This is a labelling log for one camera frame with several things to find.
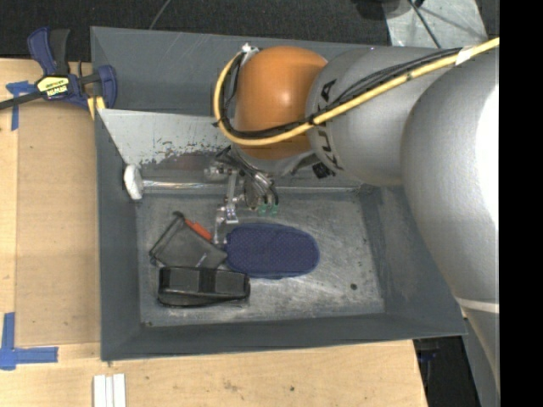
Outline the black cylinder on white bracket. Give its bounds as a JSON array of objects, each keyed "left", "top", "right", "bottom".
[{"left": 292, "top": 153, "right": 337, "bottom": 181}]

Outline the brown flat board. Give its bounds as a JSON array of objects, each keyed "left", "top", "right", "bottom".
[{"left": 14, "top": 95, "right": 103, "bottom": 348}]

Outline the black and orange flat tool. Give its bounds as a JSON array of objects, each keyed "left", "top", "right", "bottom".
[{"left": 148, "top": 210, "right": 229, "bottom": 270}]

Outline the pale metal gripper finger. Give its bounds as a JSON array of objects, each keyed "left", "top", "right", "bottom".
[
  {"left": 203, "top": 164, "right": 230, "bottom": 181},
  {"left": 211, "top": 203, "right": 239, "bottom": 246}
]

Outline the grey metal bin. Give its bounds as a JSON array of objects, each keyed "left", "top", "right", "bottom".
[{"left": 89, "top": 25, "right": 469, "bottom": 362}]

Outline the dark blue cloth slipper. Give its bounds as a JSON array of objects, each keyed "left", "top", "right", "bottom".
[{"left": 224, "top": 221, "right": 322, "bottom": 280}]

